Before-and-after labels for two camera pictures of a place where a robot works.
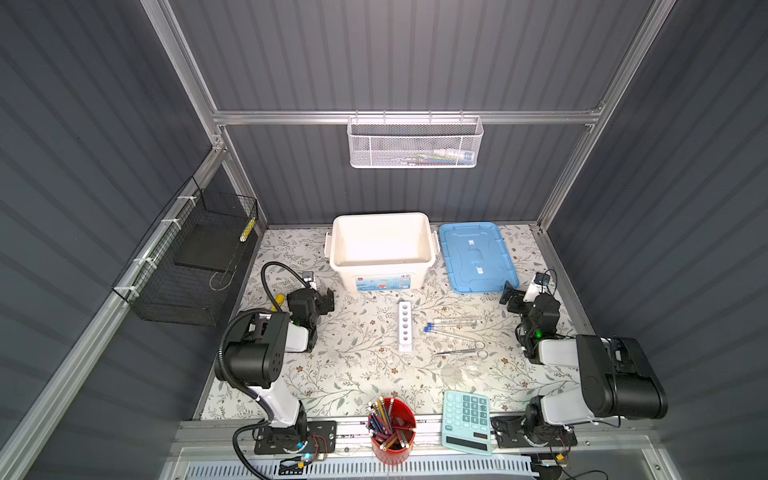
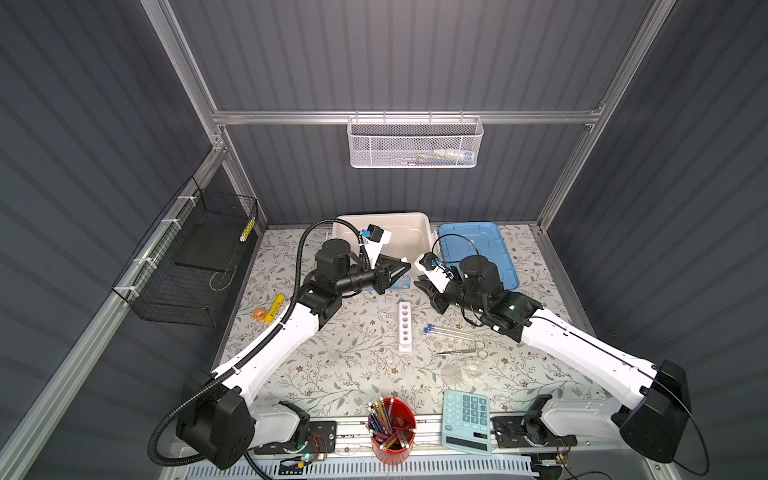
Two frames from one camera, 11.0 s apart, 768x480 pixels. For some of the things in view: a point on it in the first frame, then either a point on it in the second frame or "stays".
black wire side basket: [182, 272] stays
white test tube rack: [405, 326] stays
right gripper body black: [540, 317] to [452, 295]
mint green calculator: [466, 422] stays
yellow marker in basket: [247, 230] stays
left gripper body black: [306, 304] to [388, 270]
